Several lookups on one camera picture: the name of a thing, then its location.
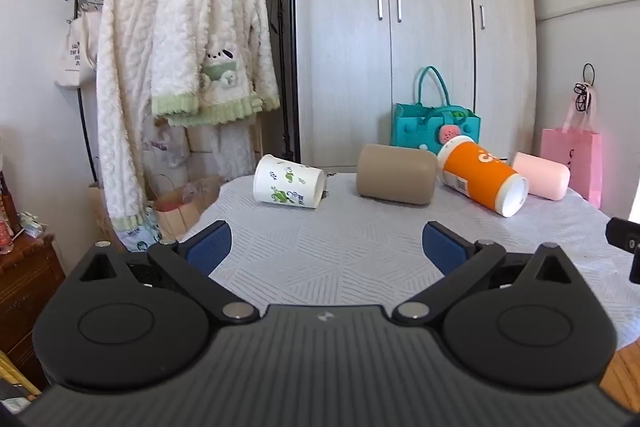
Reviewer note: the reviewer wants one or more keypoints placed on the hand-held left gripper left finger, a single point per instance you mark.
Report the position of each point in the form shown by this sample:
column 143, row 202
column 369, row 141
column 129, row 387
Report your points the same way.
column 210, row 248

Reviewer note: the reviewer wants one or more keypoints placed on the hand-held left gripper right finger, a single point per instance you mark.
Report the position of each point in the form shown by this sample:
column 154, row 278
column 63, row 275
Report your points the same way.
column 442, row 248

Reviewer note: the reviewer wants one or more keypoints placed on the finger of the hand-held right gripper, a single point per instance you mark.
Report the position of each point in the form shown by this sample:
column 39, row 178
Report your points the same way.
column 625, row 232

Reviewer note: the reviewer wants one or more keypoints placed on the orange cup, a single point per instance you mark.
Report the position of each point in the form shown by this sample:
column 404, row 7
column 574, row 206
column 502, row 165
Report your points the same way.
column 475, row 172

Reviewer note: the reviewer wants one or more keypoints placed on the tan cup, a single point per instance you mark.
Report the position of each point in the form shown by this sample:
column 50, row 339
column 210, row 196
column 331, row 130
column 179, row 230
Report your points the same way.
column 395, row 174

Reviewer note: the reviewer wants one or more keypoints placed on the white green-print paper cup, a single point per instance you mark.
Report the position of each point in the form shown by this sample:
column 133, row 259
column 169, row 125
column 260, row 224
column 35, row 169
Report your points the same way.
column 285, row 182

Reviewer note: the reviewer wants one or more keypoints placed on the pink cup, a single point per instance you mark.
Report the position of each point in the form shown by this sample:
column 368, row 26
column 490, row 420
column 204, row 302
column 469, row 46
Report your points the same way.
column 542, row 174

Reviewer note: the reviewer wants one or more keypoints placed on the brown paper bag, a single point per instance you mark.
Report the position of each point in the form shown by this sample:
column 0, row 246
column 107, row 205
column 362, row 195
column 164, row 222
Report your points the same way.
column 175, row 209

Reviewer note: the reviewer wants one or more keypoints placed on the white blue-print bag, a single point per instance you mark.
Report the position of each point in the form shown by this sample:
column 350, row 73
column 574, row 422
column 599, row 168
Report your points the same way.
column 140, row 234

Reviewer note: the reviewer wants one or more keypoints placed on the pink paper bag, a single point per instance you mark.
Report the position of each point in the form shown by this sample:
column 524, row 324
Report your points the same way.
column 575, row 157

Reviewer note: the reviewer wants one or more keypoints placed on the white fleece pants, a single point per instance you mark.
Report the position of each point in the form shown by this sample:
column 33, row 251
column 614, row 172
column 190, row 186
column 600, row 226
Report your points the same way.
column 232, row 149

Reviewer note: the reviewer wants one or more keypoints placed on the white plastic bag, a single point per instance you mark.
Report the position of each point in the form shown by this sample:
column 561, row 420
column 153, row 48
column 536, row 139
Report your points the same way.
column 165, row 147

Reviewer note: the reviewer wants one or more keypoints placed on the teal felt handbag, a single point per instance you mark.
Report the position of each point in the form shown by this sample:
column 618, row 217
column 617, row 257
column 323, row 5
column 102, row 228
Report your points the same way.
column 420, row 127

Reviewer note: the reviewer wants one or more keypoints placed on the long white fleece robe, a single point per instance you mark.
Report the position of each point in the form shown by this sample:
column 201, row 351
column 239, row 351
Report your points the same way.
column 120, row 107

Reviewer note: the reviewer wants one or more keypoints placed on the black clothes rack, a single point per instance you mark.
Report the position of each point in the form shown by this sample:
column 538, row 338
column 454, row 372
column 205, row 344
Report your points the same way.
column 85, row 127

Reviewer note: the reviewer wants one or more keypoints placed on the brown wooden cabinet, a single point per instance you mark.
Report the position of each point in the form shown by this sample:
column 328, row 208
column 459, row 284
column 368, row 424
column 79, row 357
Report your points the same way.
column 25, row 292

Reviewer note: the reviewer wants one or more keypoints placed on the cosmetic bottle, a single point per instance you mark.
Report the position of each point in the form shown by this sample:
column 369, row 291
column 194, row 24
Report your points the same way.
column 5, row 207

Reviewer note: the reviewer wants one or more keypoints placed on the white canvas tote bag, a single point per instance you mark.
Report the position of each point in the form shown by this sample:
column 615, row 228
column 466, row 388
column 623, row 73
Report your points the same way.
column 75, row 52

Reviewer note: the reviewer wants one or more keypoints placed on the white green-trim fleece jacket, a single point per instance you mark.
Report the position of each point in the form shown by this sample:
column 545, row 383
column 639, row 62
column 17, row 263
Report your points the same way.
column 205, row 7

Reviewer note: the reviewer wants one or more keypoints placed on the light wooden wardrobe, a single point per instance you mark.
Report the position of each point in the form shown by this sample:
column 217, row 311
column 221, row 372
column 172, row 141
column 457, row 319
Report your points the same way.
column 425, row 7

